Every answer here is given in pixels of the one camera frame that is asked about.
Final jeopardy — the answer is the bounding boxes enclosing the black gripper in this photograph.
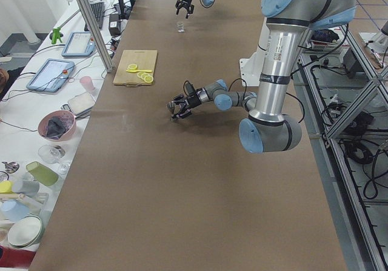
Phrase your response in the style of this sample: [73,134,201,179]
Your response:
[175,0,195,19]
[167,92,202,121]

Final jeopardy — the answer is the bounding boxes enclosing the steel double jigger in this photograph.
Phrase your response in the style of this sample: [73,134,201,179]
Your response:
[167,101,178,121]

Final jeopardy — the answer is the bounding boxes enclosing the clear glass cup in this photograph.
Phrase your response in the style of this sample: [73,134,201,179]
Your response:
[176,22,185,33]

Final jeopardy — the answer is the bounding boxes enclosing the pink plastic cup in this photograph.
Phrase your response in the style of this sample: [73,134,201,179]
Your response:
[79,76,95,93]

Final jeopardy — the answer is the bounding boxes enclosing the green plastic cup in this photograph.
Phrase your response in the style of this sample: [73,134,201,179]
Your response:
[25,161,59,187]

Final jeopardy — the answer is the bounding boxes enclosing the grey plastic cup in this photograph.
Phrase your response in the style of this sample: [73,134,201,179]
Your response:
[12,179,39,197]

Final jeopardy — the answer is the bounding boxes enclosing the light blue plastic cup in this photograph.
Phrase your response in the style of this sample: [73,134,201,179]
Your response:
[1,199,30,222]

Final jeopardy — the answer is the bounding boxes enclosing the lemon slice lower row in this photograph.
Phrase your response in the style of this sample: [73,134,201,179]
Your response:
[144,75,153,84]

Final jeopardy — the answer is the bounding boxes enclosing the wooden cutting board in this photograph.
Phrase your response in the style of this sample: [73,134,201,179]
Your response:
[113,50,158,87]

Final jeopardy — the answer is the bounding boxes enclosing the yellow plastic knife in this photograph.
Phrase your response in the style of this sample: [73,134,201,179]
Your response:
[126,69,153,73]

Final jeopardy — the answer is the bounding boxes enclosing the lemon slice far end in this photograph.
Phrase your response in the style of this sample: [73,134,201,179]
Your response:
[127,64,138,71]

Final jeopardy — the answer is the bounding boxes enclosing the black power adapter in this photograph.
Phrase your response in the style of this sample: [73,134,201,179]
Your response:
[109,13,121,36]

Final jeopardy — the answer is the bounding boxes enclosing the black keyboard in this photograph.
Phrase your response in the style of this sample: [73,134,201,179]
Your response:
[89,2,105,30]

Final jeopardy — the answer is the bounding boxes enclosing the white digital scale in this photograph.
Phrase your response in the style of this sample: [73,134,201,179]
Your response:
[61,92,95,118]

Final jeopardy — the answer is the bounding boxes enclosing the far blue teach pendant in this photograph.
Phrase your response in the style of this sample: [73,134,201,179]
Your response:
[61,32,95,58]

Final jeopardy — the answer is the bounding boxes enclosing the blue teach pendant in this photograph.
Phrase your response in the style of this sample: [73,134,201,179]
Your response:
[26,59,75,93]
[61,32,95,58]

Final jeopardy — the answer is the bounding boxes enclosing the pink bowl with cloth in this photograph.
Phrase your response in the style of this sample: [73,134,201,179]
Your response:
[38,110,76,142]

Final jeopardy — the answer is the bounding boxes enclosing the green clamp tool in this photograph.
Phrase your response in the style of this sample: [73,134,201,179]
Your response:
[50,27,63,45]

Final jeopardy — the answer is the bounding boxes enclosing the near blue teach pendant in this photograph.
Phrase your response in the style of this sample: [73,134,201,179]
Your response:
[26,59,75,93]

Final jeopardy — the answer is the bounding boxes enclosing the clear wine glass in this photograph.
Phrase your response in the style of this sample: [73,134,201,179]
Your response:
[38,145,71,175]

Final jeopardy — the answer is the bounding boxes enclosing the white green bowl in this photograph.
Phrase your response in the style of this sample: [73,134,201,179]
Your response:
[7,215,44,248]

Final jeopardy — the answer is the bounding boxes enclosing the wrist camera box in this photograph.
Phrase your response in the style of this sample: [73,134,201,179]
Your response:
[184,81,196,96]

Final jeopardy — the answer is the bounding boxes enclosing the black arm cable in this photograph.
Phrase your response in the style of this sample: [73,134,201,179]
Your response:
[227,77,305,124]

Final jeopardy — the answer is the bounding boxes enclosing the aluminium frame post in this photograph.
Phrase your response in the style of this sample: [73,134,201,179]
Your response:
[76,0,113,73]

